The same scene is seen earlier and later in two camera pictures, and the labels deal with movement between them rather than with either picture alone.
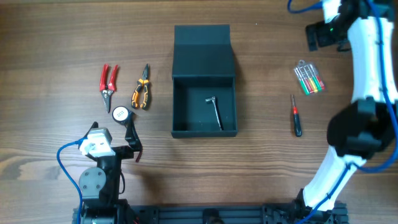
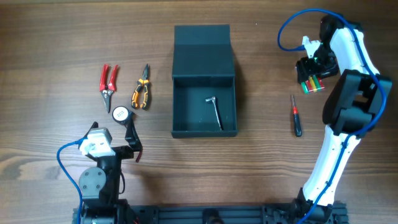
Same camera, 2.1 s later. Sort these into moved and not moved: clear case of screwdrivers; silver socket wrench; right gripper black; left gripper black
Moved: right gripper black
Not moved: left gripper black; clear case of screwdrivers; silver socket wrench
